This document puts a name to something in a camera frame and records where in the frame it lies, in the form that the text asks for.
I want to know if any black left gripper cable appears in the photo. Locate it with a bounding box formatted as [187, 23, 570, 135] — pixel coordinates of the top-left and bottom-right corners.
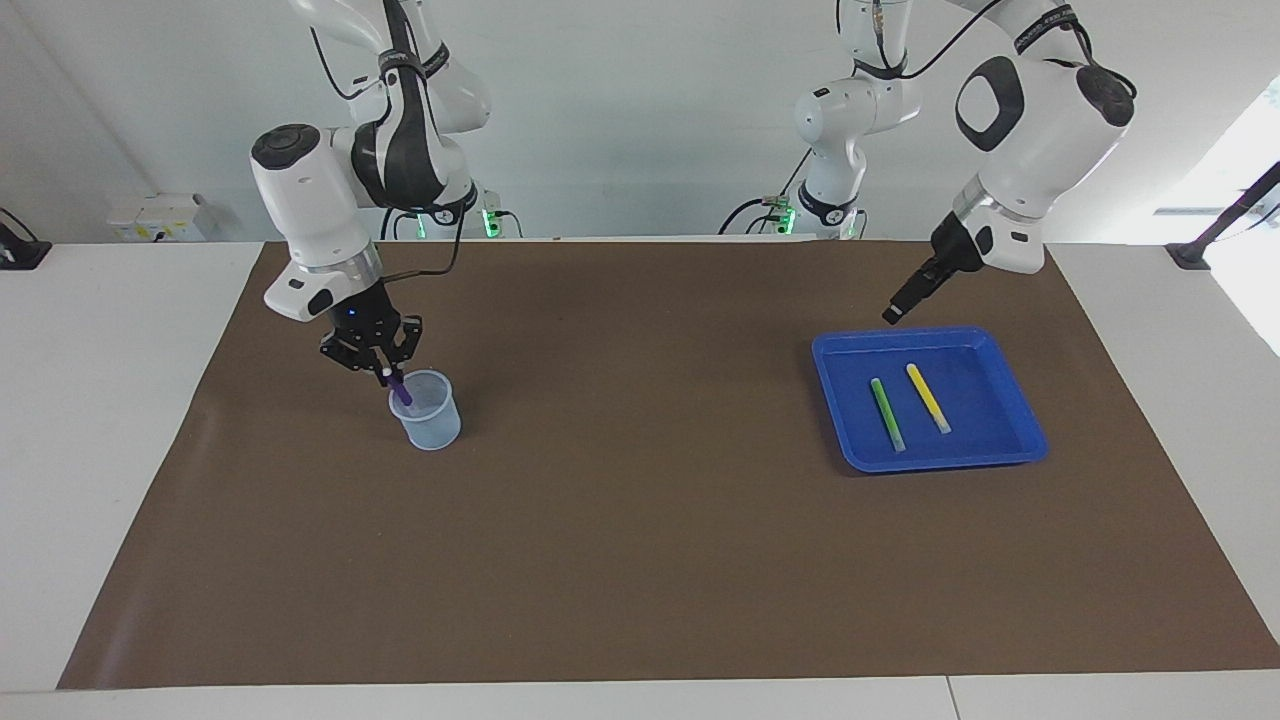
[870, 0, 1139, 101]

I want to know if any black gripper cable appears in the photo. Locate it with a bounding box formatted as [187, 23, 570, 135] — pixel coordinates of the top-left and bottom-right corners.
[870, 0, 1139, 101]
[380, 200, 471, 283]

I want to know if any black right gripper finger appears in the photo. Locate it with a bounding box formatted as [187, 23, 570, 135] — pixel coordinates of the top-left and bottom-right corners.
[320, 335, 379, 377]
[378, 315, 424, 387]

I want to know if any white wall socket box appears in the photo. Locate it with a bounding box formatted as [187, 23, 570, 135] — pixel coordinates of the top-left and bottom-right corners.
[107, 193, 216, 243]

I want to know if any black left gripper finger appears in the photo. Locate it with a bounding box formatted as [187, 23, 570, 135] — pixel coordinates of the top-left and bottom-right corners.
[882, 258, 949, 326]

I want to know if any light blue mesh pen cup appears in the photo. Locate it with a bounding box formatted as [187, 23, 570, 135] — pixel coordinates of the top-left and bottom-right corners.
[388, 369, 463, 452]

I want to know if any blue plastic tray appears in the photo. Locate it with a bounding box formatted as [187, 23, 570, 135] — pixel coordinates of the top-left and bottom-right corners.
[811, 326, 1050, 474]

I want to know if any brown table mat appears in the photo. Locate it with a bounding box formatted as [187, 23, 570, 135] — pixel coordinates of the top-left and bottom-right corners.
[57, 238, 1280, 691]

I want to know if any green marker pen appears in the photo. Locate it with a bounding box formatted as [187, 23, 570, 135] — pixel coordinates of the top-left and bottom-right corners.
[870, 377, 907, 453]

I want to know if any black mounting stand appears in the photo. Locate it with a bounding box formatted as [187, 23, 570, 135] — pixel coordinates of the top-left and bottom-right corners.
[1165, 160, 1280, 271]

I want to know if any yellow marker pen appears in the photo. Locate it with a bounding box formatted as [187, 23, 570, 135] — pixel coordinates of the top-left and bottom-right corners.
[905, 363, 953, 435]

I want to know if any black table clamp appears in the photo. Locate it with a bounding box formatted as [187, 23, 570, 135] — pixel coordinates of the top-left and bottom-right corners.
[0, 207, 53, 271]

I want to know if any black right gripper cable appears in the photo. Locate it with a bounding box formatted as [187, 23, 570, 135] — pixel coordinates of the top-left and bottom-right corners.
[380, 200, 471, 283]

